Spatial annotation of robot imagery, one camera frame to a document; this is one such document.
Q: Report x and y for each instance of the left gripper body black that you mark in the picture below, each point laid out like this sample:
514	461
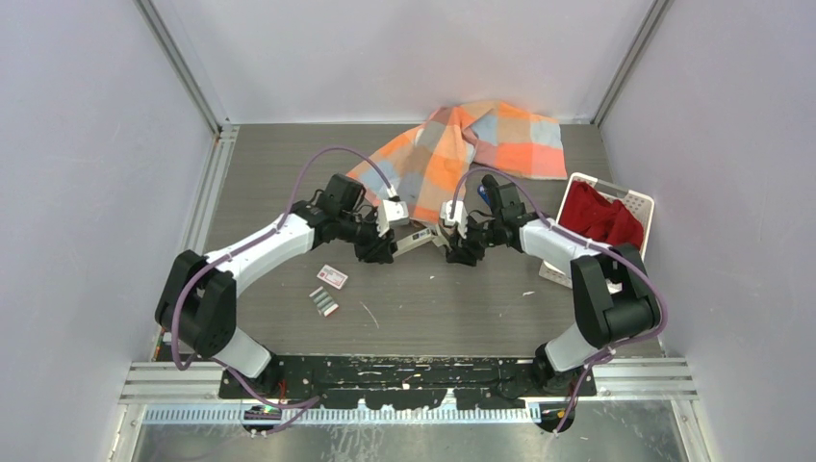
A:
366	232

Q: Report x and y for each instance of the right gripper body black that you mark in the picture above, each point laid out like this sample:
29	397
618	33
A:
482	233

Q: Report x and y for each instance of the black beige stapler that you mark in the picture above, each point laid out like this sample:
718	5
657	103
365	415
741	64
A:
428	235

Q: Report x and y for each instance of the staple box tray with staples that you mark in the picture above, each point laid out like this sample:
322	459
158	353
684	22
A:
325	303

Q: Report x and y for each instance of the blue stapler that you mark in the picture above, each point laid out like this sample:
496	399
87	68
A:
485	189

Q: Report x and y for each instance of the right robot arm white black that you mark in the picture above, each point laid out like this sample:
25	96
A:
613	298

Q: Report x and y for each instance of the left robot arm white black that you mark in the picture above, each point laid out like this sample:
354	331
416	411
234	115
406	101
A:
198	305

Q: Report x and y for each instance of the red white staple box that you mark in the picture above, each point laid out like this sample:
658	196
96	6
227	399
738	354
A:
333	277

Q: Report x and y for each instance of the orange checkered cloth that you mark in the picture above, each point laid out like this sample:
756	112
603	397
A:
425	163

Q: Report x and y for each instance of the red cloth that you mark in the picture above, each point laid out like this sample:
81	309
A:
587	213

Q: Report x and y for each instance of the white plastic basket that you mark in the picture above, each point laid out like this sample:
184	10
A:
639	204

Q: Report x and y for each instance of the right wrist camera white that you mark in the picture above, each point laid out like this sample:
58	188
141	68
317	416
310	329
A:
453	216

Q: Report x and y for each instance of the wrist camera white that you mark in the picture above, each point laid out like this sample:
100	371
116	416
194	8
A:
391	214
453	216

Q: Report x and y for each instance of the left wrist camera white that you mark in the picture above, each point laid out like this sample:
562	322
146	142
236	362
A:
391	214

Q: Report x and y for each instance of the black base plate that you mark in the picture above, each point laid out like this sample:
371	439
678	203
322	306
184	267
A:
409	383

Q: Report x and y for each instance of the aluminium slotted rail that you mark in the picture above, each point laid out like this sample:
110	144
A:
247	415

